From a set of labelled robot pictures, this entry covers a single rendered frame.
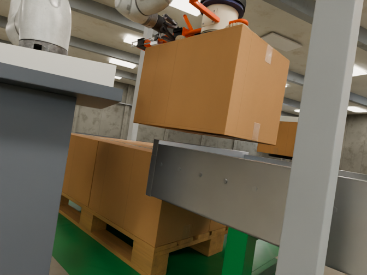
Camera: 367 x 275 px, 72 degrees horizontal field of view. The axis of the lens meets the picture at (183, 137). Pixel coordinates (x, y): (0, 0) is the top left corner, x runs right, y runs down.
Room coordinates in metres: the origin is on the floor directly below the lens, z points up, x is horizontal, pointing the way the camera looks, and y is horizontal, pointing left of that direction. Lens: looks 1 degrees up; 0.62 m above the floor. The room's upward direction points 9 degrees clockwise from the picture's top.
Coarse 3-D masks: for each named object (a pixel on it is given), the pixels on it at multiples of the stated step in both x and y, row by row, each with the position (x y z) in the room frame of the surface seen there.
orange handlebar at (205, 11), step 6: (192, 0) 1.00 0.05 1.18; (198, 0) 1.00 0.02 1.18; (198, 6) 1.04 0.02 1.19; (204, 6) 1.07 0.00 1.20; (204, 12) 1.08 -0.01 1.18; (210, 12) 1.10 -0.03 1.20; (210, 18) 1.13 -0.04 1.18; (216, 18) 1.13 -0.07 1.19; (246, 24) 1.13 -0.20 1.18; (192, 30) 1.32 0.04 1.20; (198, 30) 1.29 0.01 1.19; (144, 42) 1.60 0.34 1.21; (150, 42) 1.56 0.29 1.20
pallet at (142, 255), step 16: (64, 208) 1.76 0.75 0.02; (80, 224) 1.52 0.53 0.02; (96, 224) 1.46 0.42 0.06; (112, 224) 1.31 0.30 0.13; (96, 240) 1.39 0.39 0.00; (112, 240) 1.38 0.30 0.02; (192, 240) 1.28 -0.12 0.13; (208, 240) 1.41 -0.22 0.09; (128, 256) 1.22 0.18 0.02; (144, 256) 1.12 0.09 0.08; (160, 256) 1.12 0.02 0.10; (144, 272) 1.11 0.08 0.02; (160, 272) 1.13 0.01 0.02
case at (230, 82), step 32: (224, 32) 0.94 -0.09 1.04; (160, 64) 1.20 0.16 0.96; (192, 64) 1.04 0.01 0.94; (224, 64) 0.92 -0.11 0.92; (256, 64) 0.97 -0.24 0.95; (288, 64) 1.15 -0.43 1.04; (160, 96) 1.17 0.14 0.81; (192, 96) 1.02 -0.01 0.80; (224, 96) 0.90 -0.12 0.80; (256, 96) 1.00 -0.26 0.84; (192, 128) 1.00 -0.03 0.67; (224, 128) 0.89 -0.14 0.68; (256, 128) 1.03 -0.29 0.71
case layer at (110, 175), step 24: (72, 144) 1.71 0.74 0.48; (96, 144) 1.50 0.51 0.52; (120, 144) 1.43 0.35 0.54; (144, 144) 1.95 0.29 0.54; (72, 168) 1.67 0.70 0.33; (96, 168) 1.47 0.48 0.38; (120, 168) 1.31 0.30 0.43; (144, 168) 1.18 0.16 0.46; (72, 192) 1.64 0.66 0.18; (96, 192) 1.44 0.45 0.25; (120, 192) 1.29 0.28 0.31; (144, 192) 1.17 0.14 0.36; (120, 216) 1.27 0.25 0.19; (144, 216) 1.15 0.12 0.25; (168, 216) 1.13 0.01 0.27; (192, 216) 1.26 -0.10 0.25; (144, 240) 1.13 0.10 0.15; (168, 240) 1.15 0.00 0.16
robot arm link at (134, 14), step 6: (120, 0) 1.09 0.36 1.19; (126, 0) 1.09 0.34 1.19; (132, 0) 1.10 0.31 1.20; (120, 6) 1.11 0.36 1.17; (126, 6) 1.11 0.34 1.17; (132, 6) 1.11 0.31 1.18; (120, 12) 1.14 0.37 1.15; (126, 12) 1.13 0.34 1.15; (132, 12) 1.12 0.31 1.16; (138, 12) 1.12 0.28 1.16; (132, 18) 1.17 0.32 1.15; (138, 18) 1.16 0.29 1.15; (144, 18) 1.17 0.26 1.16
